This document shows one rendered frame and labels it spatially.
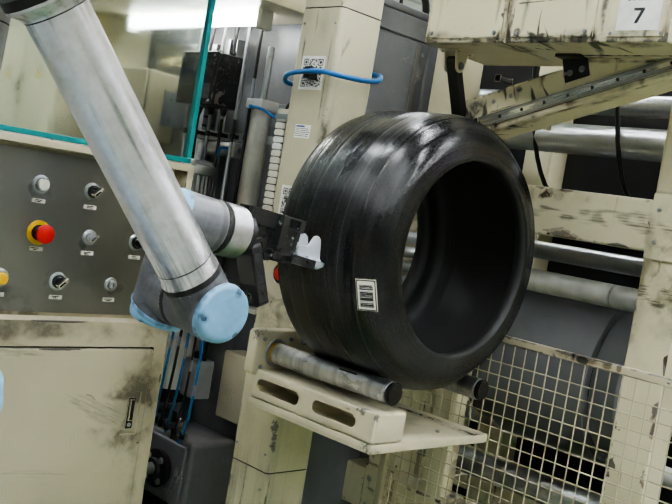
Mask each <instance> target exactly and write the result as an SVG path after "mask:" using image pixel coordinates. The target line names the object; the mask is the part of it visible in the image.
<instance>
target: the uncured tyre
mask: <svg viewBox="0 0 672 504"><path fill-rule="evenodd" d="M416 212H417V223H418V227H417V240H416V247H415V252H414V256H413V260H412V263H411V266H410V269H409V271H408V274H407V276H406V278H405V280H404V282H403V284H402V265H403V256H404V250H405V245H406V241H407V237H408V233H409V230H410V227H411V224H412V221H413V219H414V216H415V214H416ZM283 215H287V216H290V217H294V218H297V219H300V220H303V221H306V226H305V230H304V233H305V234H306V235H307V236H308V243H309V242H310V241H311V239H312V238H313V237H314V236H319V237H320V239H321V249H320V261H321V262H322V263H325V264H324V267H322V268H320V269H318V270H315V269H311V268H307V267H303V266H299V265H295V264H291V265H288V264H284V263H280V262H277V264H278V278H279V285H280V290H281V295H282V299H283V302H284V306H285V308H286V311H287V314H288V316H289V318H290V321H291V323H292V325H293V326H294V328H295V330H296V331H297V333H298V334H299V336H300V337H301V338H302V340H303V341H304V342H305V343H306V344H307V345H308V346H309V347H310V348H311V349H312V350H313V351H314V352H316V353H317V354H318V355H319V356H320V357H323V358H326V359H329V360H332V361H335V362H338V363H341V364H344V365H347V366H350V367H353V368H356V369H359V370H362V371H365V372H368V373H371V374H374V375H377V376H380V377H383V378H386V379H389V380H392V381H395V382H397V383H399V384H400V385H401V386H402V389H414V390H432V389H438V388H442V387H445V386H448V385H450V384H453V383H455V382H456V381H458V380H460V379H462V378H463V377H465V376H466V375H467V374H469V373H470V372H471V371H472V370H474V369H475V368H476V367H477V366H479V365H480V364H481V363H482V362H484V361H485V360H486V359H487V358H488V357H489V356H490V355H491V354H492V353H493V352H494V351H495V349H496V348H497V347H498V346H499V344H500V343H501V342H502V340H503V339H504V337H505V336H506V334H507V333H508V331H509V329H510V328H511V326H512V324H513V322H514V320H515V318H516V316H517V314H518V312H519V309H520V307H521V304H522V302H523V299H524V296H525V293H526V290H527V286H528V283H529V279H530V274H531V269H532V263H533V256H534V245H535V223H534V212H533V205H532V200H531V196H530V192H529V188H528V185H527V182H526V180H525V177H524V175H523V173H522V171H521V169H520V167H519V165H518V163H517V162H516V160H515V158H514V156H513V154H512V153H511V151H510V149H509V148H508V146H507V145H506V144H505V142H504V141H503V140H502V139H501V138H500V137H499V136H498V135H497V134H496V133H495V132H494V131H492V130H491V129H490V128H488V127H487V126H485V125H483V124H481V123H478V122H476V121H474V120H472V119H469V118H467V117H464V116H460V115H455V114H442V113H426V112H410V111H394V110H384V111H376V112H372V113H369V114H366V115H362V116H359V117H356V118H354V119H351V120H349V121H347V122H345V123H344V124H342V125H340V126H339V127H337V128H336V129H335V130H333V131H332V132H331V133H329V134H328V135H327V136H326V137H325V138H324V139H323V140H322V141H321V142H320V143H319V144H318V145H317V146H316V148H315V149H314V150H313V151H312V153H311V154H310V155H309V157H308V158H307V160H306V161H305V163H304V164H303V166H302V168H301V169H300V171H299V173H298V175H297V177H296V179H295V181H294V183H293V185H292V188H291V190H290V193H289V195H288V198H287V201H286V204H285V208H284V211H283ZM355 279H369V280H376V286H377V302H378V312H373V311H362V310H357V296H356V282H355Z"/></svg>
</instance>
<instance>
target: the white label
mask: <svg viewBox="0 0 672 504"><path fill-rule="evenodd" d="M355 282H356V296H357V310H362V311H373V312H378V302H377V286H376V280H369V279H355Z"/></svg>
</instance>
